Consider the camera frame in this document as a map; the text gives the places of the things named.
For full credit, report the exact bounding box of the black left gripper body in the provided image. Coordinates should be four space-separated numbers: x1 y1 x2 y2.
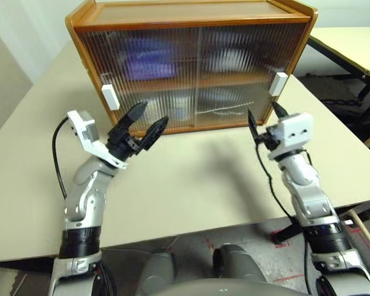
107 125 145 161

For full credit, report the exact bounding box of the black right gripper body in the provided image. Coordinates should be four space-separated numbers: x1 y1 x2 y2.
254 127 280 152

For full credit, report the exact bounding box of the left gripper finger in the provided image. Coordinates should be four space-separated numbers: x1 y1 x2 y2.
115 100 149 134
140 116 170 152

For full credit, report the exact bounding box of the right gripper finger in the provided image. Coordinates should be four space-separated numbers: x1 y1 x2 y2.
247 109 260 144
271 101 289 120

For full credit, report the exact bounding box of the white plastic bottle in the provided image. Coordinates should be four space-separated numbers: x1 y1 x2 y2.
143 94 164 123
171 98 191 121

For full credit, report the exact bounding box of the white door handle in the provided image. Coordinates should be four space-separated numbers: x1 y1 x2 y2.
269 72 288 97
101 84 121 111

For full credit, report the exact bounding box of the purple tissue pack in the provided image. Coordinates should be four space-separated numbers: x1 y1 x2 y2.
120 35 178 83

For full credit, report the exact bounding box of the ribbed glass sliding door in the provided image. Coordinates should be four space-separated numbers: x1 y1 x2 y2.
194 23 309 127
80 27 201 132

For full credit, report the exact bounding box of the white bowl with food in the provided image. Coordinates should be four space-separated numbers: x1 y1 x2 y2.
203 46 253 80

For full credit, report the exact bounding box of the wooden cabinet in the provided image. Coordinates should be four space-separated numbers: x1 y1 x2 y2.
64 0 319 136

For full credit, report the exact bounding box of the black table leg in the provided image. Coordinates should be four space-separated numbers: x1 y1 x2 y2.
273 202 370 244

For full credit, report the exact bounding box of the grey rounded robot leg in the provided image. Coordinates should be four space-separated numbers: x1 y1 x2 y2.
212 243 268 283
138 252 176 296

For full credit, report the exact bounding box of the wooden stick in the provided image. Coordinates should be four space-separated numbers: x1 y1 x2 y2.
348 209 370 260

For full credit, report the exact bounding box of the grey robot torso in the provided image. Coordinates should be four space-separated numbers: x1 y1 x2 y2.
172 277 309 296

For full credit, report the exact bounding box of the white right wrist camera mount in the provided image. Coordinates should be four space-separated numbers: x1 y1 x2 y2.
266 113 315 161

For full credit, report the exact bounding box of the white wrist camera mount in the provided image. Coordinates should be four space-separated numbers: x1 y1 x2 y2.
266 113 315 161
67 110 129 170

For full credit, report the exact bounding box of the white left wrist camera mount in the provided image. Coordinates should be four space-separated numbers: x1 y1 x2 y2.
67 110 129 170

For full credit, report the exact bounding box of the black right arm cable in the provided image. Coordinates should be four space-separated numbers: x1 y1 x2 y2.
254 141 315 295

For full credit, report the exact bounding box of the cream table with black frame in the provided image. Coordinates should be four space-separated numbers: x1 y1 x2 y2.
305 27 370 148

